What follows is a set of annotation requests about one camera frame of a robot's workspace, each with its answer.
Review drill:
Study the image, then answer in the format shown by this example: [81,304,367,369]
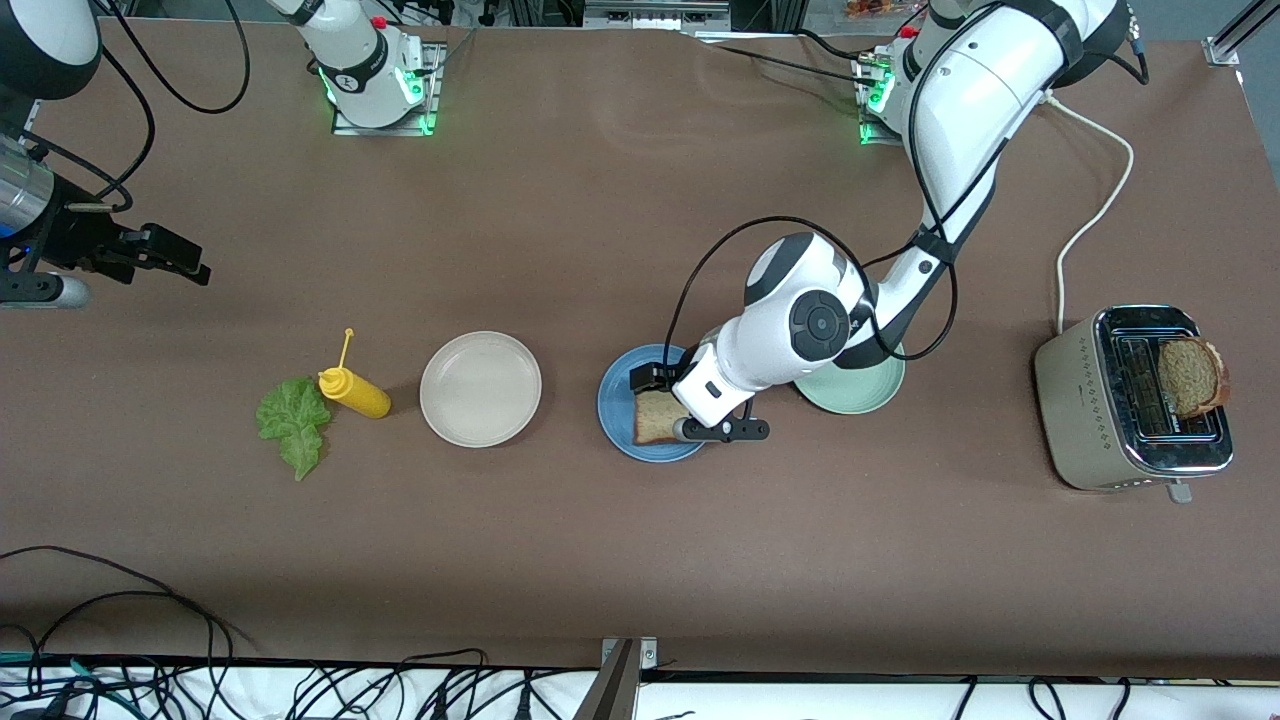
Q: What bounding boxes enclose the brown bread slice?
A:
[633,390,693,446]
[1157,337,1232,420]

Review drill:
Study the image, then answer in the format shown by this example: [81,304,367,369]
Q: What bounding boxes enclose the green lettuce leaf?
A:
[256,375,334,483]

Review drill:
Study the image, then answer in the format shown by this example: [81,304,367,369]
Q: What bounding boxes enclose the yellow mustard squeeze bottle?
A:
[317,328,393,420]

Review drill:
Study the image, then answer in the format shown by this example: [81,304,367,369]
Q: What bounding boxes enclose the blue plate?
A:
[597,344,722,463]

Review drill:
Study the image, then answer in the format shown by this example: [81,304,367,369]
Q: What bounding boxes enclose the pale green plate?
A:
[795,345,907,416]

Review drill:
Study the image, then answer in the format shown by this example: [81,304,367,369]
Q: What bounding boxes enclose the beige plate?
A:
[419,331,543,449]

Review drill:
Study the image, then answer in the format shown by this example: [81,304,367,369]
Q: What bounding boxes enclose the beige chrome two-slot toaster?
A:
[1033,304,1236,504]

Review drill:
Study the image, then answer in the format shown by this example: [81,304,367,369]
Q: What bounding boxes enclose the aluminium corner extrusion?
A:
[1203,0,1280,69]

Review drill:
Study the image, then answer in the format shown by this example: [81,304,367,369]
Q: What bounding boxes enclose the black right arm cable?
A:
[20,0,251,211]

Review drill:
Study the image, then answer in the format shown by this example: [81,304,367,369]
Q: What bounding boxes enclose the metal table edge bracket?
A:
[575,637,659,720]

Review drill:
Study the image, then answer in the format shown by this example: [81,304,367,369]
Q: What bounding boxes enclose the black looped cable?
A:
[0,545,259,656]

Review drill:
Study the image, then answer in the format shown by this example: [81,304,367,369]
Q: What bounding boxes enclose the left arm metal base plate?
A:
[858,60,909,147]

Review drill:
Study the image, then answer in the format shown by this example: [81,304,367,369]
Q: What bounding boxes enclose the black cable at arm base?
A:
[690,30,871,86]

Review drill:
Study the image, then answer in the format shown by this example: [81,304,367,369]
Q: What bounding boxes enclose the white toaster power cord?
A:
[1043,92,1136,336]

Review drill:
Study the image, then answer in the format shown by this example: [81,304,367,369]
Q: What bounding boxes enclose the aluminium frame profile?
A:
[583,0,731,31]

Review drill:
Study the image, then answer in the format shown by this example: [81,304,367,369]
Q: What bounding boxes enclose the tangled black floor cables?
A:
[0,648,571,720]
[950,676,1236,720]

